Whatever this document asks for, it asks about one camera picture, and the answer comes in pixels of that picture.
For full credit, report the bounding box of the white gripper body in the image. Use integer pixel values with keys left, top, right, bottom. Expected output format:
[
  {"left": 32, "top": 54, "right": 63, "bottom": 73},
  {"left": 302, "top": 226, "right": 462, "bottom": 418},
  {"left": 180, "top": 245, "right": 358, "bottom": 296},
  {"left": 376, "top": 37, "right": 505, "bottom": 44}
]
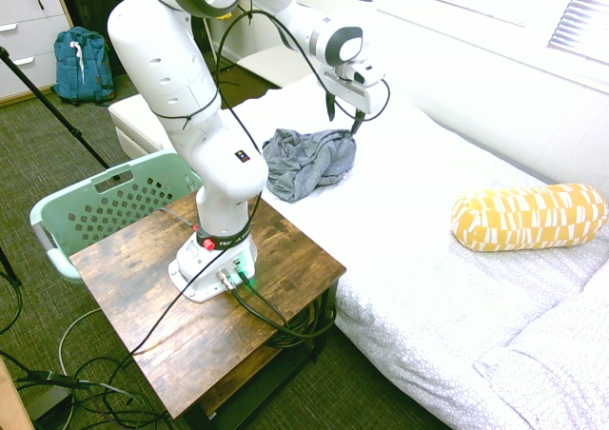
[{"left": 319, "top": 68, "right": 379, "bottom": 115}]

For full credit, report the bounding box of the grey shirt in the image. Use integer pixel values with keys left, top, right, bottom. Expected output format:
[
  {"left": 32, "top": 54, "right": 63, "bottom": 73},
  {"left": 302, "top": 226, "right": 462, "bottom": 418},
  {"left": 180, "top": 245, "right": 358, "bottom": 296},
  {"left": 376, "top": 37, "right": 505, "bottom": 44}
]
[{"left": 262, "top": 127, "right": 358, "bottom": 203}]

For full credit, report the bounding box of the green plastic laundry basket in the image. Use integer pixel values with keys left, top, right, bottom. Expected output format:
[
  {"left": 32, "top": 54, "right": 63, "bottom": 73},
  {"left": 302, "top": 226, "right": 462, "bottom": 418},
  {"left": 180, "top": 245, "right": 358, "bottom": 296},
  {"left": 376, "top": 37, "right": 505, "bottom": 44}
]
[{"left": 29, "top": 148, "right": 206, "bottom": 284}]

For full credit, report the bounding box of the cream bench cushion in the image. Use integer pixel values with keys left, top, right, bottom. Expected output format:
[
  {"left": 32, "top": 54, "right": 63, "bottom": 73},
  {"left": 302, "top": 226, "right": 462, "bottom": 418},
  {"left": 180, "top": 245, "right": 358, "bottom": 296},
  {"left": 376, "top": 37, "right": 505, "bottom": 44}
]
[
  {"left": 108, "top": 94, "right": 191, "bottom": 160},
  {"left": 235, "top": 44, "right": 315, "bottom": 88}
]

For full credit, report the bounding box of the white circle-print bedspread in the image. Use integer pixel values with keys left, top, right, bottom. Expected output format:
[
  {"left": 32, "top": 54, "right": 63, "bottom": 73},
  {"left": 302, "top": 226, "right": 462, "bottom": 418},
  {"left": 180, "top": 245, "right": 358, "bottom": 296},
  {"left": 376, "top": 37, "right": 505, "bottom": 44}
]
[{"left": 227, "top": 75, "right": 609, "bottom": 430}]

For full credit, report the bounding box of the yellow patterned bolster pillow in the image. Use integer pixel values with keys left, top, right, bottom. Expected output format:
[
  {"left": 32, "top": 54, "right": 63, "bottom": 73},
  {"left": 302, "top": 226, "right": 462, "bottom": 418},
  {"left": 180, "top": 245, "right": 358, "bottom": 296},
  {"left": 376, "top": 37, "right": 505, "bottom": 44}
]
[{"left": 450, "top": 183, "right": 609, "bottom": 253}]

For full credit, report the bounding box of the window blind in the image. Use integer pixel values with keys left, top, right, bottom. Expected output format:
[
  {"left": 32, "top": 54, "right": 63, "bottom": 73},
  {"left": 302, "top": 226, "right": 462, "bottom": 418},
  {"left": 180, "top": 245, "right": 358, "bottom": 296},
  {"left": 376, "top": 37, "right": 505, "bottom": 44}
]
[{"left": 546, "top": 0, "right": 609, "bottom": 65}]

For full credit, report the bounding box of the blue backpack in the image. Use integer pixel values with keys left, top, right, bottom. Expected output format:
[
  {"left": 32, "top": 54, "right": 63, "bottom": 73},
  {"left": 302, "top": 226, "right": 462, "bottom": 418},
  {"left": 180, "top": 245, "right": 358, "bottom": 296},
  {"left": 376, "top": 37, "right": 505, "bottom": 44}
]
[{"left": 50, "top": 26, "right": 116, "bottom": 107}]

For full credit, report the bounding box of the rustic wooden side table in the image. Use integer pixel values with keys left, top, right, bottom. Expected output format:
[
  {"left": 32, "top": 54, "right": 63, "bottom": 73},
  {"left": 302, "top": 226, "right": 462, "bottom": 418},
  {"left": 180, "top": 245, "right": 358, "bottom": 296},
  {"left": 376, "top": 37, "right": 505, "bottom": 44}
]
[{"left": 69, "top": 189, "right": 347, "bottom": 430}]

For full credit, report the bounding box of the dark wooden cabinet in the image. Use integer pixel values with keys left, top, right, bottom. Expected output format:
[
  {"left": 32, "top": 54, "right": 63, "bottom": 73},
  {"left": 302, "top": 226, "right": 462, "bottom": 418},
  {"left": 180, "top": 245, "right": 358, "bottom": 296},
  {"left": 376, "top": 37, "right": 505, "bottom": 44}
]
[{"left": 64, "top": 0, "right": 128, "bottom": 77}]

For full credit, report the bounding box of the white drawer dresser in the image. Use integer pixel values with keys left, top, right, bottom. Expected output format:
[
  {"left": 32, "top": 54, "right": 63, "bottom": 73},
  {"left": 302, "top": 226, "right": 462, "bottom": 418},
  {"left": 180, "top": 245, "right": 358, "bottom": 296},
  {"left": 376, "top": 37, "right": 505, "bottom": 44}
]
[{"left": 0, "top": 0, "right": 75, "bottom": 106}]

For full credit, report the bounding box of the light wooden furniture edge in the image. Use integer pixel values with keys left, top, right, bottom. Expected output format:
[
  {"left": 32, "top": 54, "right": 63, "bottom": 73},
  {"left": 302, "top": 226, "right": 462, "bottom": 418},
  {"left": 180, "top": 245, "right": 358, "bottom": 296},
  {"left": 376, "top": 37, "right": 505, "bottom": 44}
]
[{"left": 0, "top": 358, "right": 34, "bottom": 430}]

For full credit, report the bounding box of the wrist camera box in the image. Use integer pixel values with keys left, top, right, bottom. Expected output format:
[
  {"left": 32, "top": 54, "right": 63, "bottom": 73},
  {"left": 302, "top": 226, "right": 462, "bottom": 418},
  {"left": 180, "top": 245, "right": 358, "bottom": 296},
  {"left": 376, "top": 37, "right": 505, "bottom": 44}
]
[{"left": 335, "top": 61, "right": 387, "bottom": 89}]

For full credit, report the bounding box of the grey cable red plug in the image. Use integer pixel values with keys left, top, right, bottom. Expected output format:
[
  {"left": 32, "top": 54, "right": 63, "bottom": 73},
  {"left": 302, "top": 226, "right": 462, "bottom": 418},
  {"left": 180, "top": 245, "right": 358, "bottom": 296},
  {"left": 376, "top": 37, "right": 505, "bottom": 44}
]
[{"left": 159, "top": 205, "right": 216, "bottom": 251}]

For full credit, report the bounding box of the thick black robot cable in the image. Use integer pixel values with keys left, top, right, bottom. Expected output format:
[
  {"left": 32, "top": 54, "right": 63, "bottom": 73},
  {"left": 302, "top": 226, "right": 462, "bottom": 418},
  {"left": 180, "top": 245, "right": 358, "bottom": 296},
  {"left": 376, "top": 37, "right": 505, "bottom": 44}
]
[
  {"left": 235, "top": 265, "right": 337, "bottom": 341},
  {"left": 217, "top": 268, "right": 337, "bottom": 350}
]

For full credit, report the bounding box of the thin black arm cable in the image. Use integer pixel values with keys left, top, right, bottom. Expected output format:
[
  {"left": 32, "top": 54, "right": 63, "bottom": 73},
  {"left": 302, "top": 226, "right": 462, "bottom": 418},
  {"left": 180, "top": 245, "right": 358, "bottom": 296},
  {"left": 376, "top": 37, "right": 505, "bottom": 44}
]
[{"left": 130, "top": 9, "right": 391, "bottom": 358}]

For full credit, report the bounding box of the white floor cable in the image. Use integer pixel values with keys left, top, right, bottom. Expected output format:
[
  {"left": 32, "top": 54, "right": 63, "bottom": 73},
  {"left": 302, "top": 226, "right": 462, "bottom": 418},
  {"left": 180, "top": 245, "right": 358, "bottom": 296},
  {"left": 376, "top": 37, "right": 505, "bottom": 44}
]
[{"left": 57, "top": 305, "right": 104, "bottom": 379}]

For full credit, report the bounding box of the black floor cable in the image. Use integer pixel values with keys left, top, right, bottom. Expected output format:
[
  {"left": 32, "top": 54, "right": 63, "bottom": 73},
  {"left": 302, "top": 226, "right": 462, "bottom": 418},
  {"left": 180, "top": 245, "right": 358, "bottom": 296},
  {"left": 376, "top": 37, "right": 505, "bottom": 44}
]
[{"left": 0, "top": 348, "right": 167, "bottom": 430}]

